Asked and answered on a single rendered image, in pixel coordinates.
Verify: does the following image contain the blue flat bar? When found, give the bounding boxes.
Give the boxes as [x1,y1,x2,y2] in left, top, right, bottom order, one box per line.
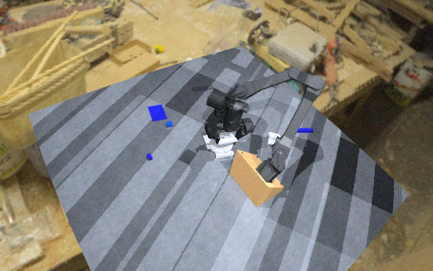
[298,128,313,133]

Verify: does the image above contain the grey flat bar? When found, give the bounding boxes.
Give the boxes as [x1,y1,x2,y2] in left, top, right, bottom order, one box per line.
[191,85,214,92]

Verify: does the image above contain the blue flat plate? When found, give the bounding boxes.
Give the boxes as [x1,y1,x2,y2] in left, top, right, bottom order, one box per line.
[148,105,167,121]

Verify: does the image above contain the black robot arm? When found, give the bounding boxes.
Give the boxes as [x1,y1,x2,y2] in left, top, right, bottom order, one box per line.
[207,67,326,183]

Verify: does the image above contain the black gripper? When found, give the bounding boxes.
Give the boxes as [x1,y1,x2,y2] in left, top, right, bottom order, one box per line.
[204,111,255,144]

